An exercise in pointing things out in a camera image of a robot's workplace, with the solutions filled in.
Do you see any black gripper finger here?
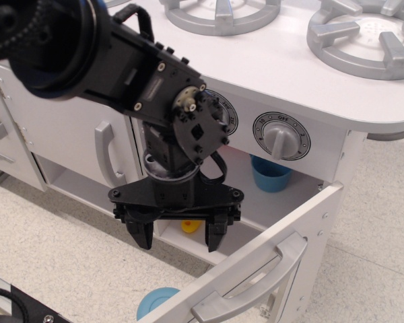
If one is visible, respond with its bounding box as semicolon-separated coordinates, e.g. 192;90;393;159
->
205;215;228;252
125;216;154;250

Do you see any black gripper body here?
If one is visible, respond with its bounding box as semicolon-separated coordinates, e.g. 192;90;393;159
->
108;176;244;224

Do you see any white toy oven door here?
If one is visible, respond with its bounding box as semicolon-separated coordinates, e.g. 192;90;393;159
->
141;182;344;322

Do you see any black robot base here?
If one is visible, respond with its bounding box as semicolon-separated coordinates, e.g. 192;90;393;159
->
0;278;70;322

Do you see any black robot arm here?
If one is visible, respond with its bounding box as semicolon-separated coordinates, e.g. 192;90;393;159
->
0;1;244;252

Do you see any grey left oven knob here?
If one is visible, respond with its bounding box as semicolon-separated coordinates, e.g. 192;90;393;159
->
206;89;238;135

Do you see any grey oven knob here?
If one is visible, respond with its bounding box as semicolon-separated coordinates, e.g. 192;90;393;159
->
206;89;238;135
253;112;311;161

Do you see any grey right oven knob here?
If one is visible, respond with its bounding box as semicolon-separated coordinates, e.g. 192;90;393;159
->
253;112;311;161

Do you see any yellow toy duck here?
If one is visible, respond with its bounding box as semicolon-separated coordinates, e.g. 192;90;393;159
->
181;220;202;234

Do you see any blue plastic plate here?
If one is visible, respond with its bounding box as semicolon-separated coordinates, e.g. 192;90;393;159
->
137;287;180;321

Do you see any blue plastic cup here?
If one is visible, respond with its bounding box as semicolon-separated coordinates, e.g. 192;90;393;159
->
250;155;292;193

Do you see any white cabinet door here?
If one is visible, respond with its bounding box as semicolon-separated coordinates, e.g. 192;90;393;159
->
0;65;142;188

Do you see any white toy kitchen body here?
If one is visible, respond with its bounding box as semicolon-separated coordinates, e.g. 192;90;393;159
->
0;1;404;267

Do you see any grey middle stove burner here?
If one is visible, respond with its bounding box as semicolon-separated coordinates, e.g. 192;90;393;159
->
160;1;281;36

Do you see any grey oven door handle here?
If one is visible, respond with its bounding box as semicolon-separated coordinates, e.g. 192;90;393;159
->
191;231;308;320

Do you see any grey cabinet door handle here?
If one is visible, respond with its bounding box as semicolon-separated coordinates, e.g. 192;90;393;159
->
94;121;126;187

